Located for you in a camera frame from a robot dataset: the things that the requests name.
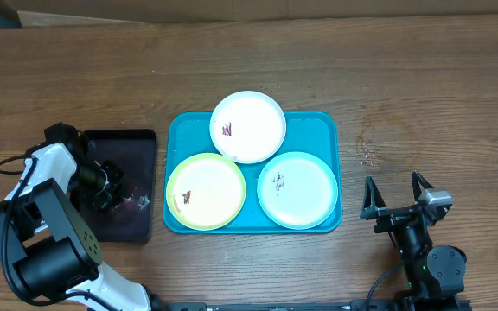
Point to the yellow-green plate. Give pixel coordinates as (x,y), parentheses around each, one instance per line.
(205,192)

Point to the cardboard box at back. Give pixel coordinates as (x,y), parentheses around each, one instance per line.
(251,10)

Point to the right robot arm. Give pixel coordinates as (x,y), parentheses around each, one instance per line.
(434,273)

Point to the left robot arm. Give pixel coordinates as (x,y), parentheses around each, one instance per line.
(48,252)

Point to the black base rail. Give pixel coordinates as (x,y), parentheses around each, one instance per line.
(275,306)

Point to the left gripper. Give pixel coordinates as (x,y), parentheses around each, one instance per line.
(103,201)

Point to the teal plastic serving tray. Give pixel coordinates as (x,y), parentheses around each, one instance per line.
(313,132)

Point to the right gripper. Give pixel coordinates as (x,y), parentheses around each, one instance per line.
(375,207)

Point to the white plate with red stain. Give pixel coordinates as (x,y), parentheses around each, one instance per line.
(247,127)

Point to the black rectangular water tray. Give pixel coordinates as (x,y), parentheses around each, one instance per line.
(123,212)

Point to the light blue plate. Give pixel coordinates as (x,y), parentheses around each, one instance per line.
(298,190)

